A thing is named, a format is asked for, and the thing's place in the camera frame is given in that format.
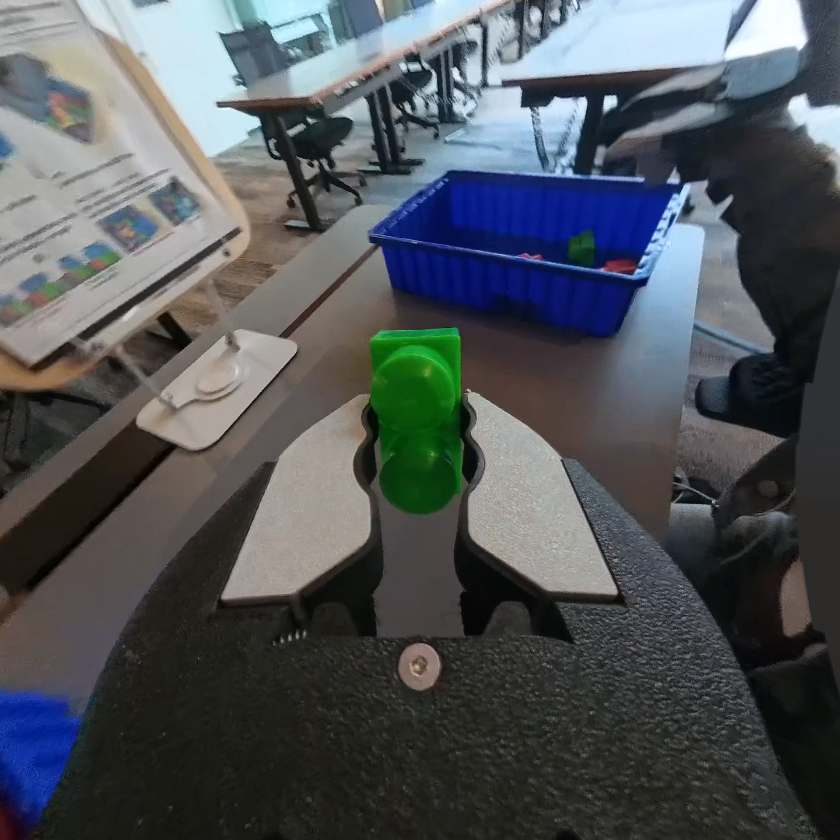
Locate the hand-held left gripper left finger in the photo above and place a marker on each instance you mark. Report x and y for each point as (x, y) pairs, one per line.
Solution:
(308, 512)

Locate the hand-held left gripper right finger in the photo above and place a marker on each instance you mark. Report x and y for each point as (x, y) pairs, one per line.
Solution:
(531, 518)

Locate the green two-stud mega block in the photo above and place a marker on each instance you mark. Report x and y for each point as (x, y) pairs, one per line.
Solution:
(413, 394)

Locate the blue plastic bin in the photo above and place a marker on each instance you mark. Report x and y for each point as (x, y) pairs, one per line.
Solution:
(499, 282)

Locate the instruction sheet on stand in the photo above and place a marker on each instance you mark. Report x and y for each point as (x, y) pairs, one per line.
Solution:
(216, 190)

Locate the blue fuzzy object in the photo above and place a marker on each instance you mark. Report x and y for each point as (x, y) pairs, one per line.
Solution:
(33, 754)

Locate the black office chair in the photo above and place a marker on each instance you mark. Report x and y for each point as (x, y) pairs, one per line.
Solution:
(410, 85)
(315, 141)
(253, 52)

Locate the dark blurred object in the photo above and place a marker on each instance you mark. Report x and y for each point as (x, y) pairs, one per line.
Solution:
(774, 216)

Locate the printed instruction sheet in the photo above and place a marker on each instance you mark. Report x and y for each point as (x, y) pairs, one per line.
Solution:
(85, 170)

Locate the long brown-edged table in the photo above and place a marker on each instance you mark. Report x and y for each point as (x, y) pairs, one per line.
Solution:
(315, 88)

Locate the dark brown-edged table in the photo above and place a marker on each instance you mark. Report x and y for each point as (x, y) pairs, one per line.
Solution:
(610, 46)

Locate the grey stand base plate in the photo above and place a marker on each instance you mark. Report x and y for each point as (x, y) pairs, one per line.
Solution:
(216, 387)

